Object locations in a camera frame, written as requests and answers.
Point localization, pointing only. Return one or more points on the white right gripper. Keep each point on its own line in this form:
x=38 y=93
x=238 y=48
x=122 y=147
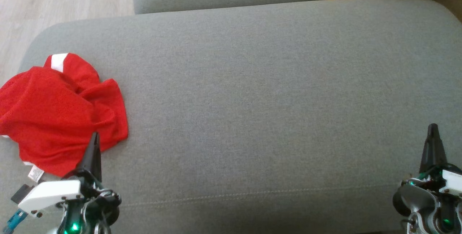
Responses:
x=453 y=180

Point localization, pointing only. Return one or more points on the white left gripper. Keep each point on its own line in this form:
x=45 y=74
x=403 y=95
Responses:
x=50 y=194

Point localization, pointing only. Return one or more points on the red Bulls 23 jersey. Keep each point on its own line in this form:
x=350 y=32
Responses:
x=47 y=118

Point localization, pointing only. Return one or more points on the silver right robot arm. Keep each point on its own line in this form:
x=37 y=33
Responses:
x=415 y=201

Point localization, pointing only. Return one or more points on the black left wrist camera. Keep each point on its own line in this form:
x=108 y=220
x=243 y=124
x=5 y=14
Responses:
x=21 y=194

